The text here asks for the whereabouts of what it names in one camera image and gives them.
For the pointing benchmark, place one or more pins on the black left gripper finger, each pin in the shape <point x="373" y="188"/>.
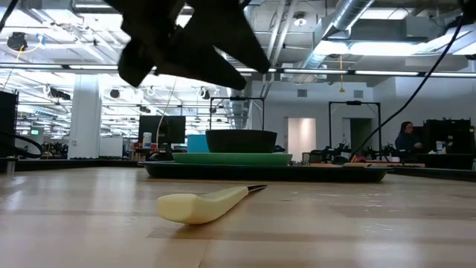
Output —
<point x="201" y="67"/>
<point x="223" y="33"/>

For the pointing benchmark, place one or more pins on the blue plastic cup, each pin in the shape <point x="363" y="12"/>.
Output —
<point x="196" y="144"/>

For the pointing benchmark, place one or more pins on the black bowl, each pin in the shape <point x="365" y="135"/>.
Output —
<point x="241" y="141"/>

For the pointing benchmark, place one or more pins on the green plate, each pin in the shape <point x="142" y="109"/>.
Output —
<point x="230" y="159"/>

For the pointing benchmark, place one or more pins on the dark green plastic tray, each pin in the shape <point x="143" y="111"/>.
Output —
<point x="260" y="173"/>

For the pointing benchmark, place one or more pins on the black computer monitor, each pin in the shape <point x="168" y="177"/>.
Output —
<point x="163" y="130"/>

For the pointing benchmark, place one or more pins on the white canister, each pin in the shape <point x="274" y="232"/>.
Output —
<point x="147" y="140"/>

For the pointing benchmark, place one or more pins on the white pillar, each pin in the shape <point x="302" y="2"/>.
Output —
<point x="85" y="123"/>

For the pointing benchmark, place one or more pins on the white board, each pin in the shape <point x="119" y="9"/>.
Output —
<point x="111" y="147"/>

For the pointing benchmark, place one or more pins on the long ceiling light strip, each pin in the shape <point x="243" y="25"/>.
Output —
<point x="386" y="73"/>

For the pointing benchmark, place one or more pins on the black cabinet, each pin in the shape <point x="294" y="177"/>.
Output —
<point x="7" y="123"/>

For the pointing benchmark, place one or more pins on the person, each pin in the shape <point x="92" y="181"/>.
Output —
<point x="407" y="139"/>

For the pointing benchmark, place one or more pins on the black shelf unit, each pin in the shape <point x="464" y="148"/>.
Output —
<point x="450" y="134"/>

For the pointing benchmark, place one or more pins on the black stand frame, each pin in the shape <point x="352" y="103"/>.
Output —
<point x="238" y="98"/>
<point x="353" y="102"/>

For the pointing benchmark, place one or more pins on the silver air duct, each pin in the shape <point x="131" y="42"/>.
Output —
<point x="349" y="11"/>

